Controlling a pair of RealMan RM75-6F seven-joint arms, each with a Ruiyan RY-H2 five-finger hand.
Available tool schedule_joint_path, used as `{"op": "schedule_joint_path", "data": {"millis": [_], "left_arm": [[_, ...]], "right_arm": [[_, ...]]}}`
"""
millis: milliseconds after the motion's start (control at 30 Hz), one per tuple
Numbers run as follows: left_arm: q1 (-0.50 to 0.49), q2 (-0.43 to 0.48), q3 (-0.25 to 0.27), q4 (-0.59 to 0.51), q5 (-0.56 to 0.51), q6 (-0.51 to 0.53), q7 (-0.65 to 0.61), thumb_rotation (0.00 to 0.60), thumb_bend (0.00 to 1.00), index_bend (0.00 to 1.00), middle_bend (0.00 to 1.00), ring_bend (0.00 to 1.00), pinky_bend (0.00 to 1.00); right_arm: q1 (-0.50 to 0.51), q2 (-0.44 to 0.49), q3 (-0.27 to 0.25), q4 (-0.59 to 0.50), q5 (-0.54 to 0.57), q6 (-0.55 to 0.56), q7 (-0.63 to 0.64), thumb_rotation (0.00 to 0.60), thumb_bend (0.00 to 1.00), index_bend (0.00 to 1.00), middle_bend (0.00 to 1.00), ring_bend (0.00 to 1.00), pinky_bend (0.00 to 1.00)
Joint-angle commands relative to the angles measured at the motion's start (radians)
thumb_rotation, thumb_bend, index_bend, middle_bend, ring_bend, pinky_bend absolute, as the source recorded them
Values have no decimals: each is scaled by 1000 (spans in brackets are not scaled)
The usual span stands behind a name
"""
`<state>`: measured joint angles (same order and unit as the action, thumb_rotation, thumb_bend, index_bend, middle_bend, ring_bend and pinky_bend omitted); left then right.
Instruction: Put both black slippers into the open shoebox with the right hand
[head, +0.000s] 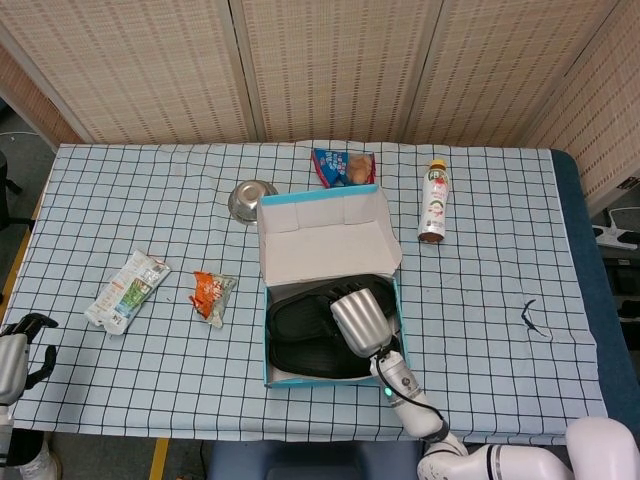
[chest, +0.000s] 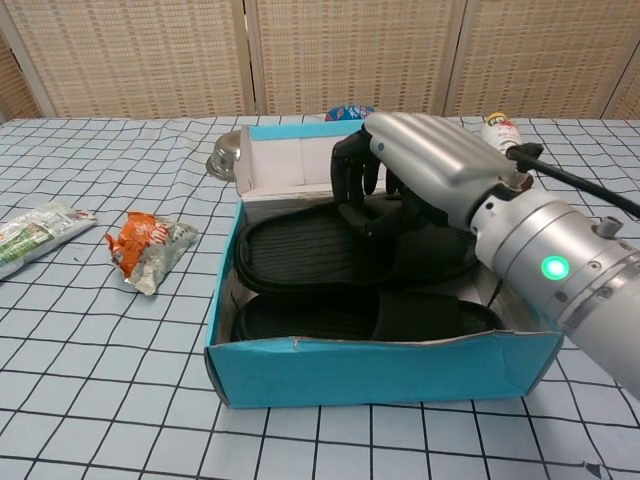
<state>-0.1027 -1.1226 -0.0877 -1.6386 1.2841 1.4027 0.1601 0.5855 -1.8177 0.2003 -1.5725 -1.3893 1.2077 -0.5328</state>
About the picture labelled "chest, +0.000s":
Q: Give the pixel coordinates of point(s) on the black rubber slipper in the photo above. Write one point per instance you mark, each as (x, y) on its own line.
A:
(300, 320)
(300, 250)

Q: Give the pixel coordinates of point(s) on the stainless steel bowl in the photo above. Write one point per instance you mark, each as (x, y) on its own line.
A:
(225, 155)

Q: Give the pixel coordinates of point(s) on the blue red snack bag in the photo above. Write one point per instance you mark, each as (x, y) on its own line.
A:
(347, 113)

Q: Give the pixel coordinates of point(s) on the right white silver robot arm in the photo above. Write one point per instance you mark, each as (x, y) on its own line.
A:
(575, 280)

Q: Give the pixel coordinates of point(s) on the crumpled orange snack bag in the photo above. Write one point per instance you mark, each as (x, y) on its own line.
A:
(145, 240)

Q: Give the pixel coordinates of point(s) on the white drink bottle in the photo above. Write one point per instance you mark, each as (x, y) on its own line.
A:
(500, 132)

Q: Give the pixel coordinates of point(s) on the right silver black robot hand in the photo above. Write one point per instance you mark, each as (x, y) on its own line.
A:
(430, 155)

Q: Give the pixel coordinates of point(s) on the blue cardboard shoe box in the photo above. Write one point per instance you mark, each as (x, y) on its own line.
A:
(375, 375)

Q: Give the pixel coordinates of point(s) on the woven folding screen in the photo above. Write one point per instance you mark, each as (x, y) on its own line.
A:
(150, 55)

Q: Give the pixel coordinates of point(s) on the blue checked tablecloth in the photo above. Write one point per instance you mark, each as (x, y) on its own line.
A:
(100, 375)

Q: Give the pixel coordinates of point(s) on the white green snack package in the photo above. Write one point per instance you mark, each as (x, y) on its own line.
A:
(35, 235)

